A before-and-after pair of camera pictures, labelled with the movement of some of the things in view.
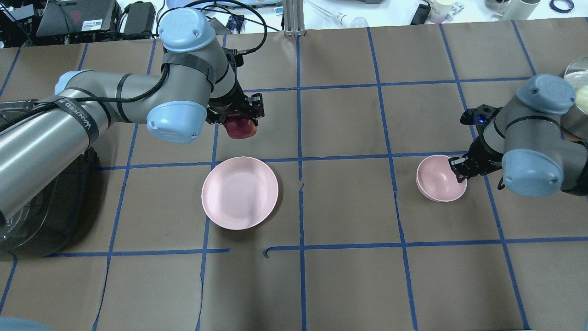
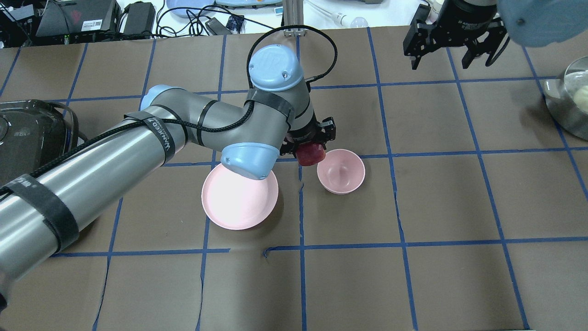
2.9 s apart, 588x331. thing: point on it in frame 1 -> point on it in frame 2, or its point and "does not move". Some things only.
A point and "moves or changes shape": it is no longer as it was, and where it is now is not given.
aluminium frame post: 293,18 does not move
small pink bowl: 436,180 -> 341,171
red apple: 239,127 moves or changes shape
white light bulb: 346,20 does not move
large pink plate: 240,193 does not move
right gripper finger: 461,167 -> 421,36
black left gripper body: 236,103 -> 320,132
